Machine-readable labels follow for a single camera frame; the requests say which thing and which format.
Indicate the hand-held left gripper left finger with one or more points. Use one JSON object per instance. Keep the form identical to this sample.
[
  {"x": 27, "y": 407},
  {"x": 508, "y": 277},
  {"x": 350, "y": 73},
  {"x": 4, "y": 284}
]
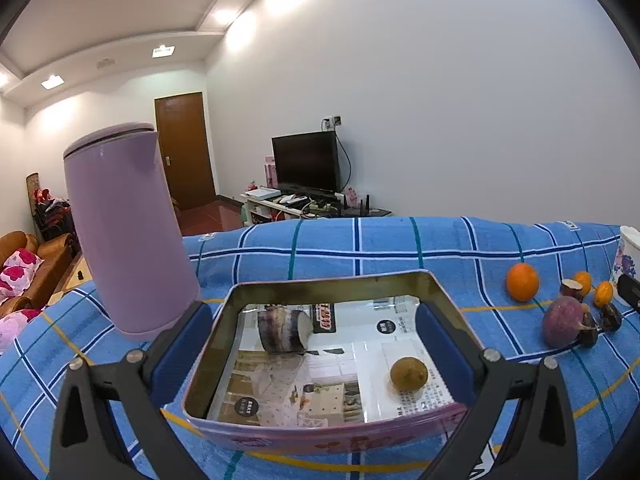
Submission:
[{"x": 182, "y": 355}]

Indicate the white flat box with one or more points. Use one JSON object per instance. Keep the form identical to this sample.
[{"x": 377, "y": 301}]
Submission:
[{"x": 264, "y": 192}]

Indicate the lilac thermos jug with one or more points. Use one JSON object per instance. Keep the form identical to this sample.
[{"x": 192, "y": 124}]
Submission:
[{"x": 127, "y": 230}]

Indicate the large cut taro piece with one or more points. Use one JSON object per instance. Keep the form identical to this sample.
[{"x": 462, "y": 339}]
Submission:
[{"x": 282, "y": 331}]

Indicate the black flat television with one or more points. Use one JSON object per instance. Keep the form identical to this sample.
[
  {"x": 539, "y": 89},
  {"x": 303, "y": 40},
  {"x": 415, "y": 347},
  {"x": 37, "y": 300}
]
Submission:
[{"x": 306, "y": 162}]

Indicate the pink metal tin box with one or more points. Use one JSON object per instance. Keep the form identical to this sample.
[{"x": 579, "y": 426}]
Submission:
[{"x": 320, "y": 437}]

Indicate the stack of dark chairs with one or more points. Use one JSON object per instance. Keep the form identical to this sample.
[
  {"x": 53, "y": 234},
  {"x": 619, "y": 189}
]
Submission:
[{"x": 52, "y": 217}]

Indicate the small orange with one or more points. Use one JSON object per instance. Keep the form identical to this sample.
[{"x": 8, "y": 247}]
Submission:
[
  {"x": 583, "y": 281},
  {"x": 603, "y": 294}
]

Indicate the pink tall box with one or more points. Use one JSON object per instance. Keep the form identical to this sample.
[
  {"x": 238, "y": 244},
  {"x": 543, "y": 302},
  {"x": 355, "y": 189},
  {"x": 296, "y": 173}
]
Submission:
[{"x": 270, "y": 171}]

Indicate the brown wooden door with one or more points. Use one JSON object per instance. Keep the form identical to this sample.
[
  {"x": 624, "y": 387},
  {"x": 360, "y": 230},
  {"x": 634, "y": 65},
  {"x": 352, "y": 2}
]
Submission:
[{"x": 185, "y": 155}]

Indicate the printed paper leaflet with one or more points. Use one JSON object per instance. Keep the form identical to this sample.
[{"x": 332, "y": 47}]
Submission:
[{"x": 345, "y": 360}]

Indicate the black router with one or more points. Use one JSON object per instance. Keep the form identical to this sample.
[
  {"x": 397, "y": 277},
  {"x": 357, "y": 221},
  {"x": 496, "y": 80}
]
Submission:
[{"x": 356, "y": 206}]

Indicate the pink heart cushion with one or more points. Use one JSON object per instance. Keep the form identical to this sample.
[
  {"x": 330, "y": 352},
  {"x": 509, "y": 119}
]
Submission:
[
  {"x": 20, "y": 266},
  {"x": 15, "y": 324}
]

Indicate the blue checked blanket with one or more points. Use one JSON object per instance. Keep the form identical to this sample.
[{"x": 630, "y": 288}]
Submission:
[{"x": 350, "y": 247}]

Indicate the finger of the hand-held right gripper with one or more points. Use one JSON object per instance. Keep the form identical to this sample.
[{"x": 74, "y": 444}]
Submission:
[{"x": 631, "y": 291}]

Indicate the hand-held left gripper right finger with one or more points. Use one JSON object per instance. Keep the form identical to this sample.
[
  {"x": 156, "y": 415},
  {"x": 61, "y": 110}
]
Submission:
[{"x": 442, "y": 355}]

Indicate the white television stand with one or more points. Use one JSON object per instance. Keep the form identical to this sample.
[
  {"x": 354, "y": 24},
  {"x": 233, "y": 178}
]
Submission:
[{"x": 272, "y": 207}]

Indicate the small cut taro piece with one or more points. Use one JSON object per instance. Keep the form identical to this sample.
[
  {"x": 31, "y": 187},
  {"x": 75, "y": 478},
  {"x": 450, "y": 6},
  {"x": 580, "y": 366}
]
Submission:
[{"x": 571, "y": 288}]

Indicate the large orange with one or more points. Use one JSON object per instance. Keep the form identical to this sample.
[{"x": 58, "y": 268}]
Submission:
[{"x": 522, "y": 282}]

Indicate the brown leather sofa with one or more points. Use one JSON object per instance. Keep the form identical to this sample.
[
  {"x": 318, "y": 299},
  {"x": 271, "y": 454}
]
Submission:
[{"x": 40, "y": 255}]

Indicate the square ceiling light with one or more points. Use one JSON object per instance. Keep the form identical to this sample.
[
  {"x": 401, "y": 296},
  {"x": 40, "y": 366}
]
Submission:
[{"x": 52, "y": 81}]

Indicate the white floral enamel mug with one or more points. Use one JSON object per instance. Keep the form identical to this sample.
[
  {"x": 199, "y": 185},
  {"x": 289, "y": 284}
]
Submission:
[{"x": 627, "y": 255}]

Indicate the white wall socket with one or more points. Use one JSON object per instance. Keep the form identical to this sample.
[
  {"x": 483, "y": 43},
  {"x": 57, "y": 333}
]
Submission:
[{"x": 332, "y": 121}]

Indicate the rectangular ceiling fixture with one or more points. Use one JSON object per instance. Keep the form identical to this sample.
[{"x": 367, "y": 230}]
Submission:
[{"x": 163, "y": 51}]

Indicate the purple round radish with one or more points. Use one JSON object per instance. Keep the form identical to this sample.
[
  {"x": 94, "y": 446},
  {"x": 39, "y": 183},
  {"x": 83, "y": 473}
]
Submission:
[{"x": 562, "y": 322}]

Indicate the brown round fruit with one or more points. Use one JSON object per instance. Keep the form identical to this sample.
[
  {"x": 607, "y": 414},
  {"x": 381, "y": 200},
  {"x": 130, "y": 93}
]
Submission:
[{"x": 409, "y": 373}]

